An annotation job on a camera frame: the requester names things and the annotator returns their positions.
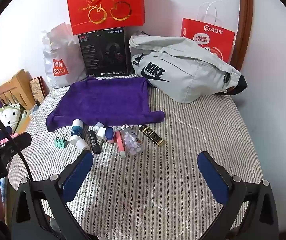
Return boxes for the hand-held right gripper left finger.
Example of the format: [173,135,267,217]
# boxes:
[10,151,94,240]

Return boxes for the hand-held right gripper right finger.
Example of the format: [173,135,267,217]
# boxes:
[197,151,279,240]

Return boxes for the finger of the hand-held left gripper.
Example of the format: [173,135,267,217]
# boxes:
[0,126,14,145]
[0,132,32,162]

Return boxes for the small white tape roll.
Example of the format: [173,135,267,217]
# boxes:
[76,139,90,152]

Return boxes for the green binder clip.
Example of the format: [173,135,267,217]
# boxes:
[54,131,68,150]

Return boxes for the blue and white bottle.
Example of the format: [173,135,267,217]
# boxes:
[70,119,85,142]

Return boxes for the white plug adapter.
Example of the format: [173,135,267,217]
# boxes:
[94,122,108,145]

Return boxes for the blue lidded orange jar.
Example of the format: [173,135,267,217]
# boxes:
[105,127,115,143]

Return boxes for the pink tube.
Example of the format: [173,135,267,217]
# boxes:
[115,129,126,158]

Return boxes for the clear pill bottle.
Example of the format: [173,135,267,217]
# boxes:
[120,124,143,155]

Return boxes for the black and gold tube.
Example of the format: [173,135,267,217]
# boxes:
[138,125,165,147]

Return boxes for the white dotted plush toy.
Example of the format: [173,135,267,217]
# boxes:
[0,104,21,133]

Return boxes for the wooden headboard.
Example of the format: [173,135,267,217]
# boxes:
[0,69,51,110]

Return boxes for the grey striped bed sheet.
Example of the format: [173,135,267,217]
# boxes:
[8,74,263,240]

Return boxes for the patterned brown box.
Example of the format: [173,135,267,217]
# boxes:
[29,77,46,105]

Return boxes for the purple towel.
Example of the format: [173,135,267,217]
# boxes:
[46,76,165,132]

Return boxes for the white plastic bag red label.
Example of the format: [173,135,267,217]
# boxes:
[42,22,88,88]

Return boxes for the grey waist bag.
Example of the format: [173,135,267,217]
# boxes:
[129,31,248,104]

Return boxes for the black headphone box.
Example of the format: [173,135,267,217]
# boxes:
[78,27,131,77]

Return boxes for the red gift bag gold print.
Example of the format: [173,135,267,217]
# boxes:
[66,0,145,36]

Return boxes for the black cable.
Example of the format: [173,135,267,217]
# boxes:
[0,102,33,180]

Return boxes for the red paper bag white handles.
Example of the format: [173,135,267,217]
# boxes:
[181,1,236,64]

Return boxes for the brown wooden door frame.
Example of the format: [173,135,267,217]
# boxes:
[229,0,254,68]

